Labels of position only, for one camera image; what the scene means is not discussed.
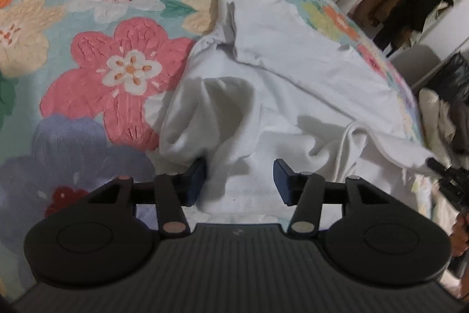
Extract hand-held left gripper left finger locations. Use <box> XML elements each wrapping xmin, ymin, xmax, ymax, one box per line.
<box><xmin>86</xmin><ymin>157</ymin><xmax>208</xmax><ymax>239</ymax></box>

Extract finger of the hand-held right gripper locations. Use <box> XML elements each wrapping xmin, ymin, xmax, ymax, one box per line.
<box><xmin>426</xmin><ymin>157</ymin><xmax>469</xmax><ymax>216</ymax></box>

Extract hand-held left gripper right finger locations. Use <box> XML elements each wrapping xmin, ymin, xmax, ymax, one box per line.
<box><xmin>274</xmin><ymin>158</ymin><xmax>391</xmax><ymax>237</ymax></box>

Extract white long-sleeve shirt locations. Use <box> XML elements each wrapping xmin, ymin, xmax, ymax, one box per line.
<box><xmin>157</xmin><ymin>0</ymin><xmax>435</xmax><ymax>218</ymax></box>

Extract cream clothes pile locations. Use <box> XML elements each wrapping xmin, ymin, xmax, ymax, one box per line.
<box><xmin>418</xmin><ymin>87</ymin><xmax>460</xmax><ymax>161</ymax></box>

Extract person's right hand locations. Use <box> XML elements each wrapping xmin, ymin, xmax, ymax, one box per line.
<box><xmin>450</xmin><ymin>211</ymin><xmax>469</xmax><ymax>258</ymax></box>

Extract brown garment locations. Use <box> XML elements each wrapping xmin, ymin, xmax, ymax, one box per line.
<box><xmin>450</xmin><ymin>100</ymin><xmax>469</xmax><ymax>167</ymax></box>

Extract black plastic bag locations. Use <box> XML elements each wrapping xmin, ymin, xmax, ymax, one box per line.
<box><xmin>425</xmin><ymin>52</ymin><xmax>469</xmax><ymax>106</ymax></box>

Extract white pole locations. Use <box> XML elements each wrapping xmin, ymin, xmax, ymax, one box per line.
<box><xmin>409</xmin><ymin>51</ymin><xmax>464</xmax><ymax>91</ymax></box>

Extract floral quilt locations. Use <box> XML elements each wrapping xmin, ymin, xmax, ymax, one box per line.
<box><xmin>0</xmin><ymin>0</ymin><xmax>431</xmax><ymax>299</ymax></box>

